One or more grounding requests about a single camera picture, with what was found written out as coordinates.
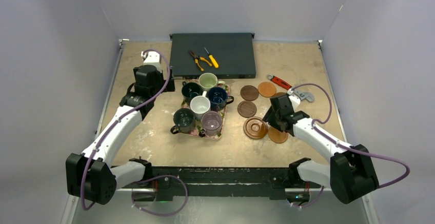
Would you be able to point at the white mug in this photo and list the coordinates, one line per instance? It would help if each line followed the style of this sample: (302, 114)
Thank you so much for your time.
(200, 105)

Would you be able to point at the dark green mug front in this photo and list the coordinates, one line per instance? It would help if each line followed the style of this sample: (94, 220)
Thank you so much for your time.
(184, 121)

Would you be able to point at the light orange coaster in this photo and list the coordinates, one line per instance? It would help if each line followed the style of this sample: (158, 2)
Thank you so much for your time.
(277, 136)
(267, 89)

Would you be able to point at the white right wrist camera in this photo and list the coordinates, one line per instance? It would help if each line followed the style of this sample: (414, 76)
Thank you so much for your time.
(294, 99)

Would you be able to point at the red handled adjustable wrench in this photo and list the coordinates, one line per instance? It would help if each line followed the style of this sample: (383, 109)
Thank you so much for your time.
(302, 95)

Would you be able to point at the dark grey network switch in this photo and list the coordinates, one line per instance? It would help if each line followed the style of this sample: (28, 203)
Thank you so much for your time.
(226, 55)

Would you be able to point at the dark green mug back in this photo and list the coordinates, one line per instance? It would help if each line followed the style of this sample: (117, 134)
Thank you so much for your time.
(190, 90)

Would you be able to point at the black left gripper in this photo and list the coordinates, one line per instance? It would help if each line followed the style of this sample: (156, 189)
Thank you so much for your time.
(170, 87)

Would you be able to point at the dark walnut coaster middle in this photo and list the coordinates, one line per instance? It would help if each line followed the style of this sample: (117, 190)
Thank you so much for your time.
(247, 109)

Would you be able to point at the glossy brown ringed coaster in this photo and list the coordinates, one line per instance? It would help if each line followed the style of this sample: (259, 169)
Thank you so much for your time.
(255, 128)
(279, 94)

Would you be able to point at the light green mug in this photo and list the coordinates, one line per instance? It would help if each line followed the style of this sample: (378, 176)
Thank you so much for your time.
(208, 81)

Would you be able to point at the yellow handled screwdriver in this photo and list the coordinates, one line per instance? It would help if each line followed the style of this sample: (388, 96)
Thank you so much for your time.
(211, 57)

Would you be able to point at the glossy brown ringed coaster front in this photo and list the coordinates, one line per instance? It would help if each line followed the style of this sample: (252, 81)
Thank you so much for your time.
(255, 128)

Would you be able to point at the yellow handled pliers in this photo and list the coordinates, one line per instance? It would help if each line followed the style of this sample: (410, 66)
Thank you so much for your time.
(199, 59)

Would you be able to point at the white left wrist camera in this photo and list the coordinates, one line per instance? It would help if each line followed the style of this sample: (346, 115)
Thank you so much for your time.
(152, 58)

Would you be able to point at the dark walnut coaster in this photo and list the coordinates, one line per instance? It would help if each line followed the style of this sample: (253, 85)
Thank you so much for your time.
(247, 109)
(249, 93)

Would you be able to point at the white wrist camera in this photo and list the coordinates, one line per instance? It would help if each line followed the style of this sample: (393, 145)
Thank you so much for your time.
(152, 58)
(294, 99)

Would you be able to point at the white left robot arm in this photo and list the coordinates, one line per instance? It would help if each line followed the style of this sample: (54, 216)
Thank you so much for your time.
(91, 174)

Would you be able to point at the lavender mug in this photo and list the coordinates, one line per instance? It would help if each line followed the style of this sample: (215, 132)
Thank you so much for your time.
(211, 123)

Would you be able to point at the dark walnut coaster back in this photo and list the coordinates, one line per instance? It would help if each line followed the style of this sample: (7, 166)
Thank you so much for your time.
(249, 93)

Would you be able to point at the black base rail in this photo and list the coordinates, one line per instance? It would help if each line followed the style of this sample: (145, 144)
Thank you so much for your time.
(273, 183)

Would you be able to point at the dark green mug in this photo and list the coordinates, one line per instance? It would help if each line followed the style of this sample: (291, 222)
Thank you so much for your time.
(190, 90)
(184, 121)

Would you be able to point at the light orange coaster front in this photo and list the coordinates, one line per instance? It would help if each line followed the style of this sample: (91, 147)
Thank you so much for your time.
(277, 136)

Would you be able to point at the light orange coaster back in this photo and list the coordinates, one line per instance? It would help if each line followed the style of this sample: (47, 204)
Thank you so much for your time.
(267, 89)

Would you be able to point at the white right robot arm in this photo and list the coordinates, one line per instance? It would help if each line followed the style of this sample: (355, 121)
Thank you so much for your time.
(350, 173)

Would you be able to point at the navy blue mug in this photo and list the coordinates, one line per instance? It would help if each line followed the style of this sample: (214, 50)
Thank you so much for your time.
(219, 98)

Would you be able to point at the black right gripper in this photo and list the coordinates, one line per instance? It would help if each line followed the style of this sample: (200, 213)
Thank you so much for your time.
(273, 120)

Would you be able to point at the floral serving tray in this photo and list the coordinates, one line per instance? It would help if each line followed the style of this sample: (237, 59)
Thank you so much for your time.
(198, 130)

